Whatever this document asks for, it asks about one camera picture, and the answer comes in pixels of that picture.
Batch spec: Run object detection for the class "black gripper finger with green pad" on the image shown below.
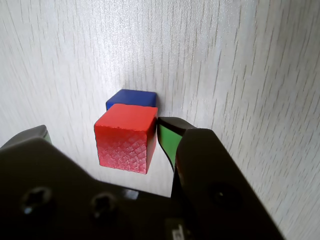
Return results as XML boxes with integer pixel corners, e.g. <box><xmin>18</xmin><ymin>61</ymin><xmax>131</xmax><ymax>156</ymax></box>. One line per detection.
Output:
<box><xmin>156</xmin><ymin>116</ymin><xmax>287</xmax><ymax>240</ymax></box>
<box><xmin>0</xmin><ymin>124</ymin><xmax>141</xmax><ymax>240</ymax></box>

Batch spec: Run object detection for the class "red wooden cube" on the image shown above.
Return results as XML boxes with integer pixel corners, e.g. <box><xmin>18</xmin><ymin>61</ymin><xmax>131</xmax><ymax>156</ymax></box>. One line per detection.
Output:
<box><xmin>94</xmin><ymin>103</ymin><xmax>159</xmax><ymax>175</ymax></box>

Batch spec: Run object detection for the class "blue wooden cube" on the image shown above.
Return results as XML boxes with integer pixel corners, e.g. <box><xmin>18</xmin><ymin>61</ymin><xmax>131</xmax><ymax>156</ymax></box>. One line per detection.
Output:
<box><xmin>105</xmin><ymin>89</ymin><xmax>158</xmax><ymax>111</ymax></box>

